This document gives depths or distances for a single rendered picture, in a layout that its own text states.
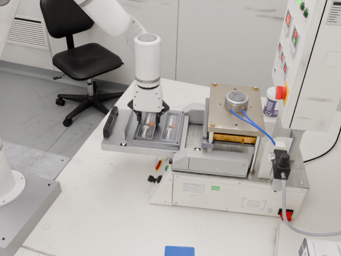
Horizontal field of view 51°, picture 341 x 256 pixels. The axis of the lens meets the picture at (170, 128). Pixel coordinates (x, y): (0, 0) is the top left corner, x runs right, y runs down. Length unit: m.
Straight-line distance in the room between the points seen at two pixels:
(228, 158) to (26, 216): 0.70
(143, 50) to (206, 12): 1.70
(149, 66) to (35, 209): 0.62
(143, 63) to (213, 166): 0.41
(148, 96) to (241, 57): 1.72
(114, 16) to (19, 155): 0.83
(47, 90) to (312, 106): 2.79
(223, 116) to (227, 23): 1.66
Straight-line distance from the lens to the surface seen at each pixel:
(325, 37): 0.99
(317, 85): 1.05
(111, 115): 1.35
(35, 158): 1.62
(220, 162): 1.20
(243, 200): 1.31
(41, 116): 3.19
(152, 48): 1.13
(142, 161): 1.53
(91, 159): 1.56
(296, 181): 1.29
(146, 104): 1.24
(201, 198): 1.32
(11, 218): 1.35
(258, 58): 2.86
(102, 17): 1.08
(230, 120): 1.18
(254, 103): 1.28
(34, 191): 1.41
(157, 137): 1.27
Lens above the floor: 1.80
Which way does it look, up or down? 38 degrees down
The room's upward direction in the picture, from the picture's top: 2 degrees clockwise
